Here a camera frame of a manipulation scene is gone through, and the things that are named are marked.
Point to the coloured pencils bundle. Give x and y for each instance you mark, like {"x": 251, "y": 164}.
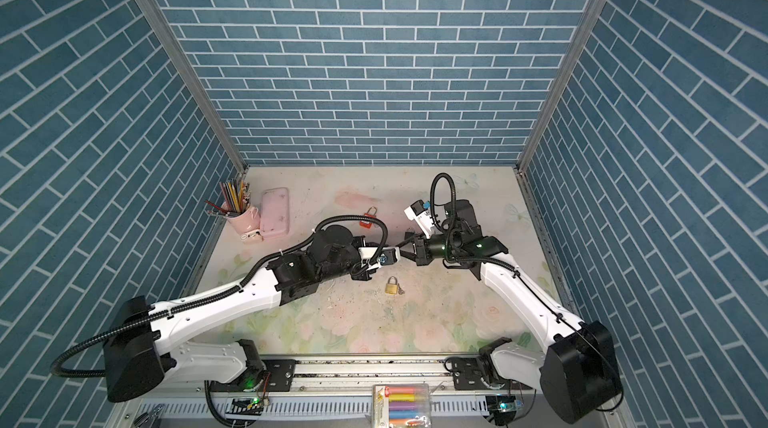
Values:
{"x": 236, "y": 200}

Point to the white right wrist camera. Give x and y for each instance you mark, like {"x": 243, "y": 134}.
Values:
{"x": 419, "y": 213}

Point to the marker pen box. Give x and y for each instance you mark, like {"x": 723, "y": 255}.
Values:
{"x": 401, "y": 406}

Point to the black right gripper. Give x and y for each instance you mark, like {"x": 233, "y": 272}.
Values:
{"x": 421, "y": 250}

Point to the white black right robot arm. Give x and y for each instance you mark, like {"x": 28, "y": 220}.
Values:
{"x": 576, "y": 369}

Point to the pink pencil cup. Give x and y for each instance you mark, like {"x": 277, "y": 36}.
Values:
{"x": 247, "y": 225}

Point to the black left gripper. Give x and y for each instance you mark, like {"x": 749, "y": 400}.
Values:
{"x": 356, "y": 242}

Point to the aluminium corner post left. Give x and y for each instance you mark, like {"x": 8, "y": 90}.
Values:
{"x": 170, "y": 44}

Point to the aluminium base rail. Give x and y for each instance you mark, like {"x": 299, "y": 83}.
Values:
{"x": 335, "y": 388}

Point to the pink pencil case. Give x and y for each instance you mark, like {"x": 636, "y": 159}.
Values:
{"x": 274, "y": 213}

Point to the red padlock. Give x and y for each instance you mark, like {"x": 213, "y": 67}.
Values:
{"x": 369, "y": 216}

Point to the aluminium corner post right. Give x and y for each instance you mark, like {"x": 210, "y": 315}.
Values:
{"x": 586, "y": 25}

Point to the aluminium corner post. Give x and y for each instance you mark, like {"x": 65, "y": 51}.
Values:
{"x": 170, "y": 44}
{"x": 586, "y": 25}

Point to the brass padlock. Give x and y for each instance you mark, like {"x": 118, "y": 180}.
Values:
{"x": 393, "y": 287}

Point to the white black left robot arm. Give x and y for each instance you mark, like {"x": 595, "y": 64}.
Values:
{"x": 155, "y": 344}

